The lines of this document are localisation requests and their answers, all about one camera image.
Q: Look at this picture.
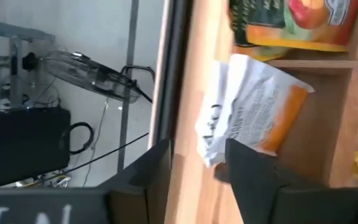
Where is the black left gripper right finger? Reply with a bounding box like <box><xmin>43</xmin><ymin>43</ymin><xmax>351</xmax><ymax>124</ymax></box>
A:
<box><xmin>224</xmin><ymin>138</ymin><xmax>295</xmax><ymax>224</ymax></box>

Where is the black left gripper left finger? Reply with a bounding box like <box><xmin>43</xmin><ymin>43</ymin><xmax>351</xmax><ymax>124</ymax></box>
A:
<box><xmin>103</xmin><ymin>138</ymin><xmax>172</xmax><ymax>224</ymax></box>

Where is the white orange tea packet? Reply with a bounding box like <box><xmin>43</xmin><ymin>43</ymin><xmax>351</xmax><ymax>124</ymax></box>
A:
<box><xmin>195</xmin><ymin>53</ymin><xmax>315</xmax><ymax>167</ymax></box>

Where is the orange black tea packet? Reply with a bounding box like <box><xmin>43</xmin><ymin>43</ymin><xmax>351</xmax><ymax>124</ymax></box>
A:
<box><xmin>233</xmin><ymin>45</ymin><xmax>291</xmax><ymax>62</ymax></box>
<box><xmin>228</xmin><ymin>0</ymin><xmax>358</xmax><ymax>53</ymax></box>

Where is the wooden tea organizer box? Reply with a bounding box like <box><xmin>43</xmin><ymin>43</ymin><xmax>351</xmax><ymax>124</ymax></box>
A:
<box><xmin>213</xmin><ymin>0</ymin><xmax>358</xmax><ymax>190</ymax></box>

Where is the black computer box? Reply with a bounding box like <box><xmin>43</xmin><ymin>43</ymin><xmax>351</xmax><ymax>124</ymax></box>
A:
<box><xmin>0</xmin><ymin>106</ymin><xmax>72</xmax><ymax>187</ymax></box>

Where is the black floor fan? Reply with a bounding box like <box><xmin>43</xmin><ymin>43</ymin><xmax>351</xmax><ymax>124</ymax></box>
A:
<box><xmin>40</xmin><ymin>51</ymin><xmax>157</xmax><ymax>105</ymax></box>

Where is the long black floor cable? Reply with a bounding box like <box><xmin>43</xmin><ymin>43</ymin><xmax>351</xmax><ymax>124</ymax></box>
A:
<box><xmin>62</xmin><ymin>132</ymin><xmax>151</xmax><ymax>175</ymax></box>

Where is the coiled black cable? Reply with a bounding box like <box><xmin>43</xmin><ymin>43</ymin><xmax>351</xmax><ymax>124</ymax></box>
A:
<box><xmin>59</xmin><ymin>121</ymin><xmax>96</xmax><ymax>156</ymax></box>

